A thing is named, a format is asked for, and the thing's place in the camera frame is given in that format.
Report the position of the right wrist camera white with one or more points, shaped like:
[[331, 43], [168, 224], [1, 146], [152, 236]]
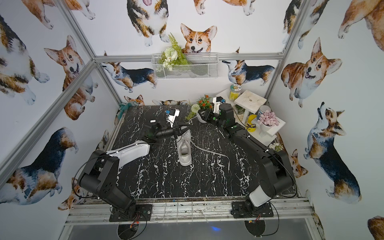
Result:
[[217, 101]]

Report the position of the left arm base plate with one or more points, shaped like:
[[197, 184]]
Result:
[[140, 212]]

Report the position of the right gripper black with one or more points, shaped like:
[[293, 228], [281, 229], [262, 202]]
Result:
[[207, 113]]

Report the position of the yellow round container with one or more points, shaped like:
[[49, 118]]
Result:
[[251, 127]]

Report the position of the blue white can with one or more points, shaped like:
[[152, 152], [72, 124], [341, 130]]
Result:
[[262, 110]]

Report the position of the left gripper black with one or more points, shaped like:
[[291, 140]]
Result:
[[176, 130]]

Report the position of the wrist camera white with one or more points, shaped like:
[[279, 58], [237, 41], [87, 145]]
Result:
[[171, 116], [217, 101]]

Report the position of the white sneaker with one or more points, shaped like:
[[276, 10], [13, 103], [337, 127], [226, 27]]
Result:
[[184, 149]]

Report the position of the white green artificial flowers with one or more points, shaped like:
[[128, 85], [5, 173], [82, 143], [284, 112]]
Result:
[[173, 57]]

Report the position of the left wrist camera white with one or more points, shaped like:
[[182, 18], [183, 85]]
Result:
[[171, 116]]

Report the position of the white wire basket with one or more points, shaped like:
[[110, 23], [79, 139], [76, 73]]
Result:
[[201, 66]]

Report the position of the white stepped shelf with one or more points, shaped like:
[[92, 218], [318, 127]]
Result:
[[251, 103]]

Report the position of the small white flower pot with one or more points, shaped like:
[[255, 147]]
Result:
[[276, 147]]

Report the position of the pink flowers white pot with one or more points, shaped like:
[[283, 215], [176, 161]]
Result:
[[267, 120]]

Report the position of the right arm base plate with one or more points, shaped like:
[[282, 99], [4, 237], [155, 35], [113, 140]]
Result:
[[245, 209]]

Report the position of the teal cloth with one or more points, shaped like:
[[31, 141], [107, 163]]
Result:
[[122, 109]]

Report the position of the white pot orange flowers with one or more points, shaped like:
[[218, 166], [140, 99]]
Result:
[[203, 103]]

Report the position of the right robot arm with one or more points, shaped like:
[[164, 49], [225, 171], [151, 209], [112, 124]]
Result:
[[274, 175]]

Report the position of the clear jar yellow label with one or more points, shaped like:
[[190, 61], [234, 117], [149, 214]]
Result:
[[235, 92]]

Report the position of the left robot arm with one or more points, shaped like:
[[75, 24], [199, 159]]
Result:
[[100, 173]]

